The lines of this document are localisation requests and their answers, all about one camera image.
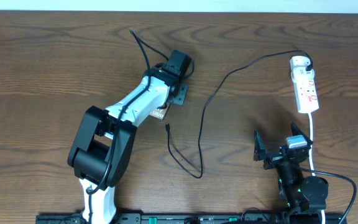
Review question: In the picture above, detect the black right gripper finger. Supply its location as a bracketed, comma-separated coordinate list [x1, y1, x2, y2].
[291, 123, 313, 146]
[254, 129, 266, 161]

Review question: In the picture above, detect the white power strip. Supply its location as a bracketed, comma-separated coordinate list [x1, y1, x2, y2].
[291, 67, 319, 114]

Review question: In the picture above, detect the black USB-C charging cable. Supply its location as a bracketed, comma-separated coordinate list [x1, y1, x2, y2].
[165, 50, 314, 179]

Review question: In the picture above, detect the Galaxy smartphone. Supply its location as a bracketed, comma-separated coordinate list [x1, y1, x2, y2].
[150, 103, 170, 121]

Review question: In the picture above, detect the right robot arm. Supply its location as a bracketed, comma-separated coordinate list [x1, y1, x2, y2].
[254, 123, 329, 223]

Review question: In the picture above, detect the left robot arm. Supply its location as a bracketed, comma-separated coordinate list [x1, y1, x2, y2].
[67, 50, 194, 223]

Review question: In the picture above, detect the white USB charger adapter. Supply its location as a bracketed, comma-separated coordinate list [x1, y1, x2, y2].
[290, 55, 313, 71]

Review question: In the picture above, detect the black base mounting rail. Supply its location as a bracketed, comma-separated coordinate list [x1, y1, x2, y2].
[35, 212, 347, 224]

